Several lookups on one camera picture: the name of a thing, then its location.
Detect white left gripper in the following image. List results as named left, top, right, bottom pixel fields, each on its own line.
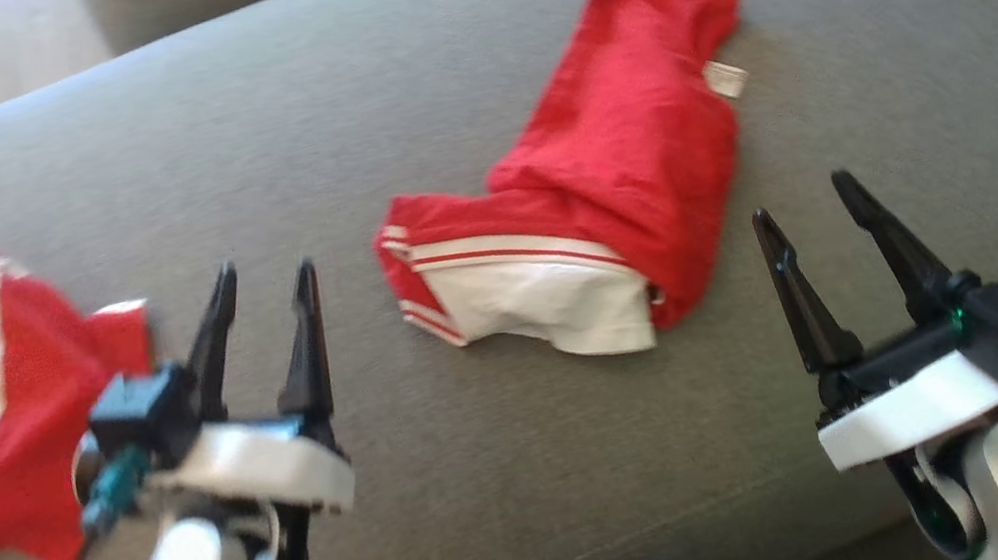
left=116, top=247, right=362, bottom=542

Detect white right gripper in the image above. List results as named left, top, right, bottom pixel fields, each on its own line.
left=745, top=143, right=998, bottom=480

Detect red shorts white stripe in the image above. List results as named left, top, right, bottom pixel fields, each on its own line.
left=0, top=231, right=191, bottom=560

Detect red Bulls 23 jersey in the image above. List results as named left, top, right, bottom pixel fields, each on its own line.
left=335, top=0, right=796, bottom=392

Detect grey fabric sofa seat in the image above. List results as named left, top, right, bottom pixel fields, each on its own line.
left=0, top=0, right=998, bottom=560

